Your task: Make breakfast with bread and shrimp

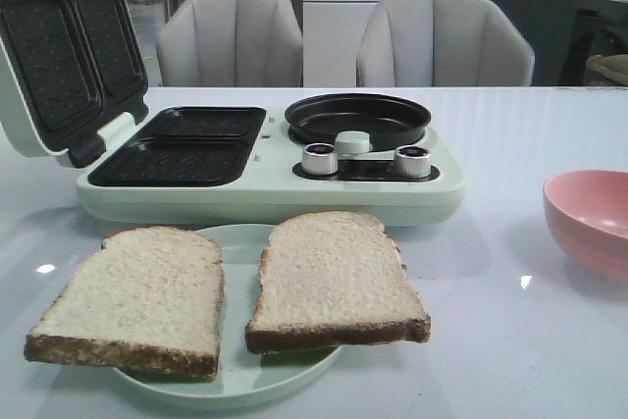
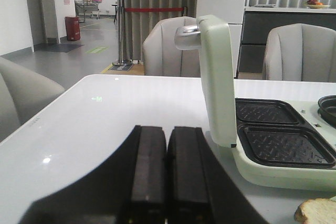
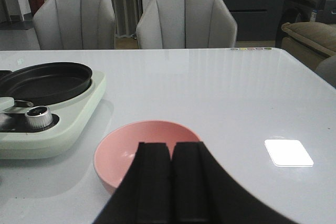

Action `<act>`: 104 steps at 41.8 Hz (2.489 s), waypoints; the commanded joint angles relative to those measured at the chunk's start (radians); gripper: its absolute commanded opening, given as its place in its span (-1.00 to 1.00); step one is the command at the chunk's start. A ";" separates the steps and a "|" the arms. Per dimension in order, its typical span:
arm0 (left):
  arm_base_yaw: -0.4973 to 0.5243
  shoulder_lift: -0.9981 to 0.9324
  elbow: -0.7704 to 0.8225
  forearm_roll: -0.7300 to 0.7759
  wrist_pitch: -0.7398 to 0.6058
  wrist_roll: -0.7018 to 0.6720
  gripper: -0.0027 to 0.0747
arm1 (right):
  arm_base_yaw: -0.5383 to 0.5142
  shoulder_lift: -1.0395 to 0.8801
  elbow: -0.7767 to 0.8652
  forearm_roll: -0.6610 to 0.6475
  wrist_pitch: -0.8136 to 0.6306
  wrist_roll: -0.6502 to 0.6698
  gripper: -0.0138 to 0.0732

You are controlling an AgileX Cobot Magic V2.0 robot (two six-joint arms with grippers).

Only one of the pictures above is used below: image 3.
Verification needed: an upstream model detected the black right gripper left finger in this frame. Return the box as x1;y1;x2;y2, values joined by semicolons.
93;142;171;223

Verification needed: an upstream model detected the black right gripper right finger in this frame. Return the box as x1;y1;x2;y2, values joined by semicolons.
172;142;292;223

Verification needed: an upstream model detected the pink bowl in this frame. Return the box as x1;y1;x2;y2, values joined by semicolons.
93;120;201;195

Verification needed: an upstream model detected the green breakfast maker base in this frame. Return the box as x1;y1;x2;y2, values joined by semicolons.
1;71;106;159

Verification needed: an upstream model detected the right silver control knob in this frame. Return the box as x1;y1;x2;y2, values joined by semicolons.
25;105;53;129

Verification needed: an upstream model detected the black round frying pan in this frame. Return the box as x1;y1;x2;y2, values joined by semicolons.
1;62;92;106

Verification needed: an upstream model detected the right grey upholstered chair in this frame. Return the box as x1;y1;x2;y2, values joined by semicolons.
136;0;238;49

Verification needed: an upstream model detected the grey upholstered chair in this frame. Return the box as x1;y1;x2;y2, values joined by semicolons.
33;0;116;50
136;0;238;49

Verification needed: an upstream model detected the beige sofa cushion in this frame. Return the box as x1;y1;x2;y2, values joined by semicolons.
281;22;335;70

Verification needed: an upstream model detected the left grey upholstered chair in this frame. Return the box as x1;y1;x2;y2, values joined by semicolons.
33;0;116;50

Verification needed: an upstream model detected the black washing machine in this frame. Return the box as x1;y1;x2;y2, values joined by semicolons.
275;0;335;48

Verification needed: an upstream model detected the green pan handle knob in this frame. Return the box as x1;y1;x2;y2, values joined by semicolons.
0;97;14;113

